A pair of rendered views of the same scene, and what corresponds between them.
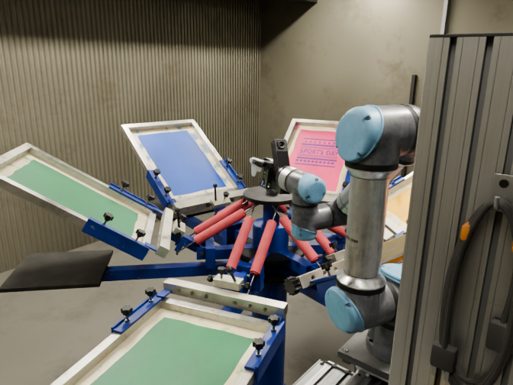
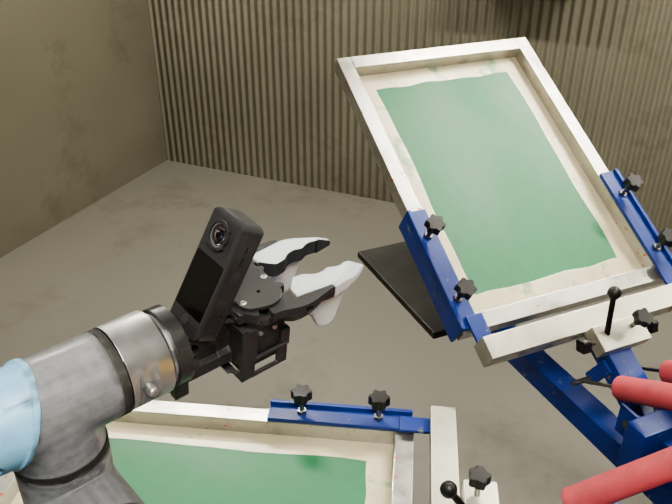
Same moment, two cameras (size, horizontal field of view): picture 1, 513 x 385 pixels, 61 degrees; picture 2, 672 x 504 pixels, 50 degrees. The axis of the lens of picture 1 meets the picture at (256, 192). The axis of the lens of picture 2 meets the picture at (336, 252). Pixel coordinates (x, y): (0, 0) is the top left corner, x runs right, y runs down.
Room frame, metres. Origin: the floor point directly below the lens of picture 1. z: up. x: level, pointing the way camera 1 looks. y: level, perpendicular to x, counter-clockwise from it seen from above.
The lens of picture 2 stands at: (1.30, -0.60, 2.03)
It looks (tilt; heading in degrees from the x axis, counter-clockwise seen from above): 30 degrees down; 75
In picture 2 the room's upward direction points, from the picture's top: straight up
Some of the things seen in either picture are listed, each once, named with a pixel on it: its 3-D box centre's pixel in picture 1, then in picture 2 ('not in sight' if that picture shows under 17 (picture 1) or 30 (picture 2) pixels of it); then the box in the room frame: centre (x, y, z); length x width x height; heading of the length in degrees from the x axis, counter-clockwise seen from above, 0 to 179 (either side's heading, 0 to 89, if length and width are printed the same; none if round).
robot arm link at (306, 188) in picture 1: (305, 187); (46, 403); (1.19, -0.14, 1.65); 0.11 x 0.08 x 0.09; 27
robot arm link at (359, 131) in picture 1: (366, 224); not in sight; (0.96, -0.26, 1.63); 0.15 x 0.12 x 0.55; 117
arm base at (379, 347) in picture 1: (396, 331); not in sight; (1.02, -0.38, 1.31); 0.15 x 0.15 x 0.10
